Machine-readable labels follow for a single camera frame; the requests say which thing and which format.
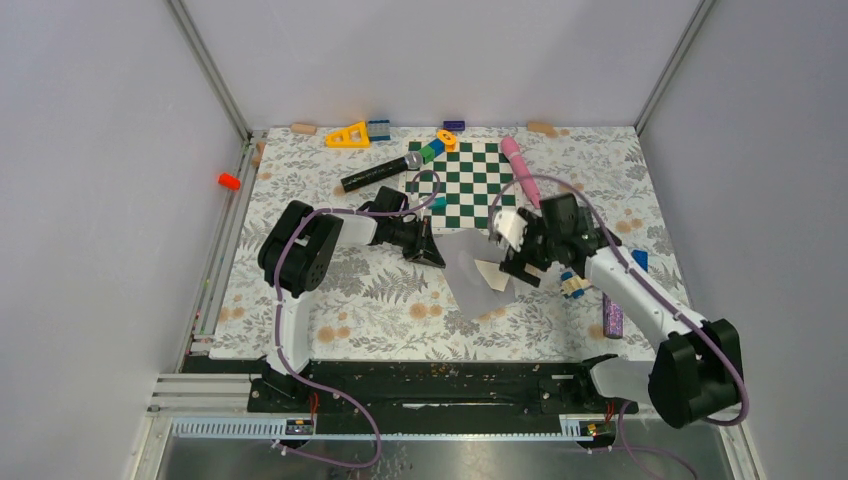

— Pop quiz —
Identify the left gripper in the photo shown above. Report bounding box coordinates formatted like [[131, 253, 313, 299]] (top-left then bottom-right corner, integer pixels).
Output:
[[387, 217, 445, 269]]

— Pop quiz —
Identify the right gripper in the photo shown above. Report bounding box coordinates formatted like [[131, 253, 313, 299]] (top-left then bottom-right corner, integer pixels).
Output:
[[499, 208, 560, 288]]

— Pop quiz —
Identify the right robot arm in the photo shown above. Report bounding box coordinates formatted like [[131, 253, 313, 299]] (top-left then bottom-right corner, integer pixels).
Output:
[[489, 194, 749, 428]]

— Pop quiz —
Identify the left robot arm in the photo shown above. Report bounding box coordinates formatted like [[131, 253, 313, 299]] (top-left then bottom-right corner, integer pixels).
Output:
[[252, 186, 446, 411]]

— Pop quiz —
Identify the teal cube block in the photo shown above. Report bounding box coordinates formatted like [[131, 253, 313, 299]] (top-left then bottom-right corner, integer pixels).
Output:
[[428, 197, 447, 214]]

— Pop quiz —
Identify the beige toy car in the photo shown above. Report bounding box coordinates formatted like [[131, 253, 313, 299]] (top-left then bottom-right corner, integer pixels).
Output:
[[560, 271, 591, 299]]

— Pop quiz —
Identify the green white chessboard mat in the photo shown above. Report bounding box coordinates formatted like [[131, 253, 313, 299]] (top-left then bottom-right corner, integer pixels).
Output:
[[398, 139, 513, 235]]

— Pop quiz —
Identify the black toy microphone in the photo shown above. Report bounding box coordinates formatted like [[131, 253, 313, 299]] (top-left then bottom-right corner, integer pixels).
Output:
[[340, 151, 424, 192]]

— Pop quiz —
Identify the purple glitter microphone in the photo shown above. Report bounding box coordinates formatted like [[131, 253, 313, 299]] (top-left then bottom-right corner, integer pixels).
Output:
[[602, 294, 624, 340]]

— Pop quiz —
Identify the rainbow lego stack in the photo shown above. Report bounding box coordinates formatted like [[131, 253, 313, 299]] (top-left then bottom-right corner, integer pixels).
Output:
[[631, 249, 649, 272]]

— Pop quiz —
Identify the blue lego brick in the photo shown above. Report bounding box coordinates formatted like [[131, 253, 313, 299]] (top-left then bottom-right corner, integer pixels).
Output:
[[366, 119, 391, 142]]

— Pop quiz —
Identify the purple lego brick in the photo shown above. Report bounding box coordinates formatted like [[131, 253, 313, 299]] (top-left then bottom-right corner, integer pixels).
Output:
[[442, 120, 466, 132]]

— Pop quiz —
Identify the yellow triangle toy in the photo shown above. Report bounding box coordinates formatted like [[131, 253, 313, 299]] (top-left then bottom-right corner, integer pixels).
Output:
[[325, 121, 370, 148]]

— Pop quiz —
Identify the wooden cylinder block right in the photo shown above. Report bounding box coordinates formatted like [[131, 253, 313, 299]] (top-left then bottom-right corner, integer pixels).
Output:
[[526, 121, 558, 137]]

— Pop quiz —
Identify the wooden cylinder block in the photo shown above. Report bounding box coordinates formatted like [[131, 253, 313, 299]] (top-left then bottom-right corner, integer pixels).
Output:
[[290, 123, 318, 136], [526, 121, 558, 137]]

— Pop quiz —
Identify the wooden cylinder block left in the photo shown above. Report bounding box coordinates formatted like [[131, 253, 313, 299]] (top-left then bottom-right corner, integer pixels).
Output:
[[290, 123, 318, 136]]

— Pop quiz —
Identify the orange cap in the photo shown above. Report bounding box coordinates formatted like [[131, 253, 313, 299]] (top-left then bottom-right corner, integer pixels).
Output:
[[217, 173, 241, 191]]

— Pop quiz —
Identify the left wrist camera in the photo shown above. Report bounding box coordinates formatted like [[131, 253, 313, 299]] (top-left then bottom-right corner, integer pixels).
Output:
[[415, 213, 433, 237]]

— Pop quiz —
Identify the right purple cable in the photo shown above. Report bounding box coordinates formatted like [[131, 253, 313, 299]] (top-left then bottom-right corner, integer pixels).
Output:
[[488, 174, 751, 480]]

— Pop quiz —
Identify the purple cable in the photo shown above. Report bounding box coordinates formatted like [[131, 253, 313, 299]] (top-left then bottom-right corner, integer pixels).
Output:
[[272, 169, 444, 470], [488, 174, 751, 480]]

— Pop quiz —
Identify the colourful block chain toy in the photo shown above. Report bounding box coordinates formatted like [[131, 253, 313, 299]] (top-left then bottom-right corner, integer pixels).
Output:
[[419, 129, 457, 164]]

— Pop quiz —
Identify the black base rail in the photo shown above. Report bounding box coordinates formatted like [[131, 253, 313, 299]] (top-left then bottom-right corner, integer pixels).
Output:
[[183, 356, 638, 437]]

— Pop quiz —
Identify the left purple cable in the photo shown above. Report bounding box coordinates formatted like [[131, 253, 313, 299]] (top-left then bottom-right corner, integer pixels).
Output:
[[272, 169, 444, 470]]

